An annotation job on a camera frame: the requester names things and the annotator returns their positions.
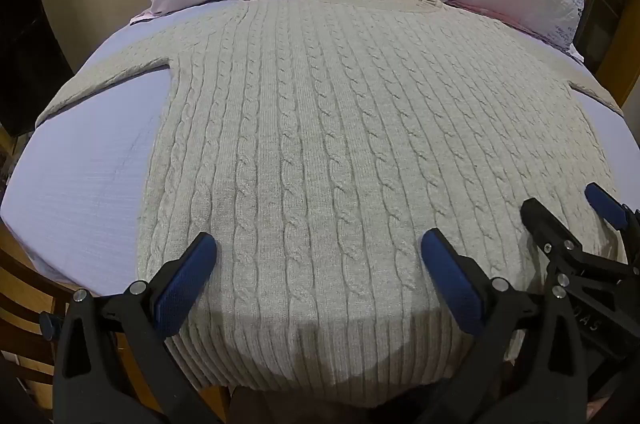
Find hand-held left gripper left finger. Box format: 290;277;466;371
52;231;219;424

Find cream cable-knit sweater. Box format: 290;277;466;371
35;0;632;409

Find wooden headboard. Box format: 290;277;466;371
572;0;640;117

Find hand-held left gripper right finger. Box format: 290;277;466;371
420;228;589;424

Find wooden bed frame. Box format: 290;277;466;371
0;124;233;424

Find lavender bed sheet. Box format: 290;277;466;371
0;0;632;299

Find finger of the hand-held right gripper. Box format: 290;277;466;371
521;198;576;255
584;183;640;235

